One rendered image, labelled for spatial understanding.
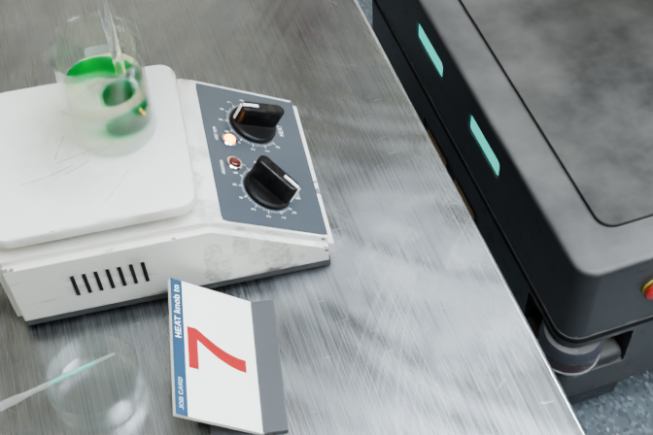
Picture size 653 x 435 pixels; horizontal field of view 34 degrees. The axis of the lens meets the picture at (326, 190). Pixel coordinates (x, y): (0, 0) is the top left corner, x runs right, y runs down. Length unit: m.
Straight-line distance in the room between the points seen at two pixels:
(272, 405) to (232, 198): 0.13
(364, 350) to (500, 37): 0.80
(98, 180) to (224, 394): 0.15
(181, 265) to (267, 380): 0.09
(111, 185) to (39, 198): 0.04
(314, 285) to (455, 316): 0.09
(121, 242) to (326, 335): 0.14
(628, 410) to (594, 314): 0.29
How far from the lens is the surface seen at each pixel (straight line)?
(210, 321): 0.64
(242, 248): 0.65
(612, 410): 1.51
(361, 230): 0.70
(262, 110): 0.69
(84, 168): 0.65
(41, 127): 0.67
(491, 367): 0.65
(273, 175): 0.65
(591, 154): 1.27
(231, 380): 0.63
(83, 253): 0.64
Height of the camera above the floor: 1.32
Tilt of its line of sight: 51 degrees down
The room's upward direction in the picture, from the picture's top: 4 degrees counter-clockwise
